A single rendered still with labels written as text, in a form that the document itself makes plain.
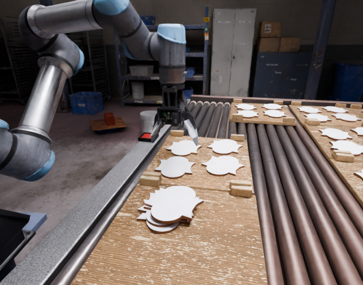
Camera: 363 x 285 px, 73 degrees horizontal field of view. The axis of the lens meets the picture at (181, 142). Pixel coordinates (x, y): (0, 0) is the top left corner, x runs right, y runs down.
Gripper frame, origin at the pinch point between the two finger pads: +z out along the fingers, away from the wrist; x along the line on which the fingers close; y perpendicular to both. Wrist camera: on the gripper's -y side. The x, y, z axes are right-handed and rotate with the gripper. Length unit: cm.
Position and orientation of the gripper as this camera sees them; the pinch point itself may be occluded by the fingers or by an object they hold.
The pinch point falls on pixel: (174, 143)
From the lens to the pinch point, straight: 80.3
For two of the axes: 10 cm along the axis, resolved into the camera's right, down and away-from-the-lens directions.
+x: 9.8, 0.7, -1.7
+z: 0.0, 9.2, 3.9
